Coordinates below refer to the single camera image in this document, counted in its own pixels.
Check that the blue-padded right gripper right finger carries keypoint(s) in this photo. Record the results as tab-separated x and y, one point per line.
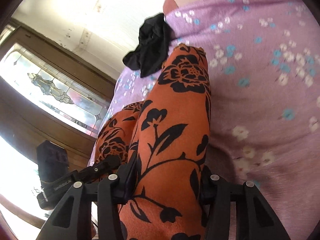
255	218

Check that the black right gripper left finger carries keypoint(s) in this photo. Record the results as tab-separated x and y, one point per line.
71	218

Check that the orange black floral blouse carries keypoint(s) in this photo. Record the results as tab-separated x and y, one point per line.
169	133

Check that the stained glass wooden door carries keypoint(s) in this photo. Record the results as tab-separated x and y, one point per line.
49	94

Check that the purple floral bed sheet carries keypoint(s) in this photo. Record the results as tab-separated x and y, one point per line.
263	68

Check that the black crumpled garment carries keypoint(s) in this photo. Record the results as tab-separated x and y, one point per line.
152	50

